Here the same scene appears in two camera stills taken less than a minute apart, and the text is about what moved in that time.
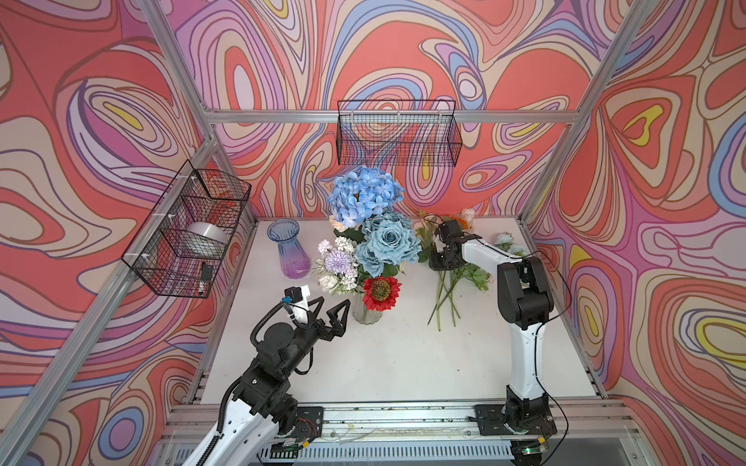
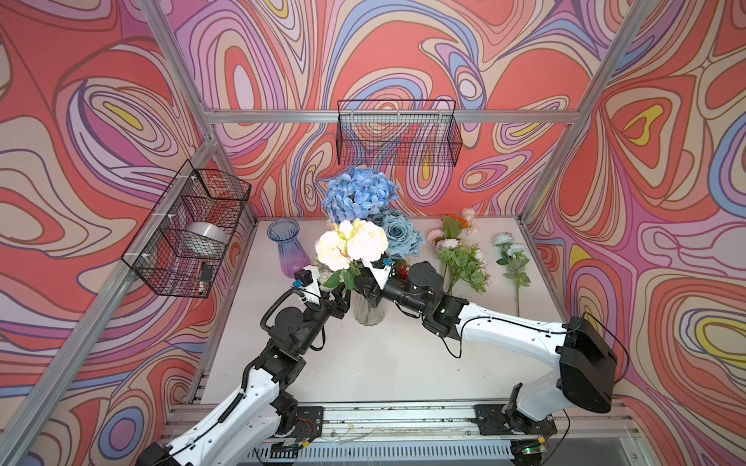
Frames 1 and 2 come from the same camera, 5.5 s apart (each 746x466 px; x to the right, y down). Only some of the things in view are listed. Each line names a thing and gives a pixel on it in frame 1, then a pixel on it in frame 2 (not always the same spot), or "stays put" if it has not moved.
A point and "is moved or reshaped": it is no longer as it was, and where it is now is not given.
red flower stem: [380, 293] is moved or reshaped
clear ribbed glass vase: [359, 311] stays put
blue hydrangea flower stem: [363, 192] stays put
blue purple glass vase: [293, 259] stays put
